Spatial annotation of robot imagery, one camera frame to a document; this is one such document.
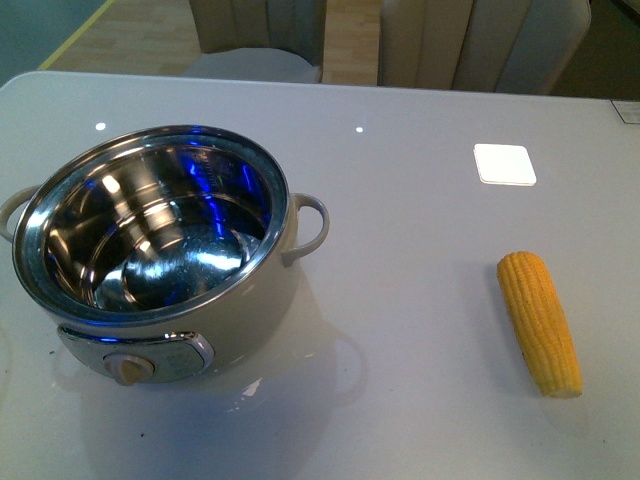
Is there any yellow corn cob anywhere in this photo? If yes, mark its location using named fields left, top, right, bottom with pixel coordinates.
left=497, top=251, right=583, bottom=399

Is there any right beige upholstered chair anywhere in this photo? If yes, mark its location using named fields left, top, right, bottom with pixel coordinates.
left=377, top=0, right=591, bottom=95

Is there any left beige upholstered chair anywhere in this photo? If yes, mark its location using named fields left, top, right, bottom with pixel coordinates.
left=184, top=0, right=327, bottom=83

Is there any grey label sticker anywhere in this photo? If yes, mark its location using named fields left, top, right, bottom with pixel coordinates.
left=611, top=100, right=640, bottom=125

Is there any cream electric cooking pot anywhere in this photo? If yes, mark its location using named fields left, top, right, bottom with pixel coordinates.
left=1, top=125, right=329, bottom=385

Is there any beige upholstered chair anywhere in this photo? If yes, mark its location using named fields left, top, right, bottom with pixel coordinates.
left=377, top=0, right=591, bottom=95
left=184, top=0, right=327, bottom=83

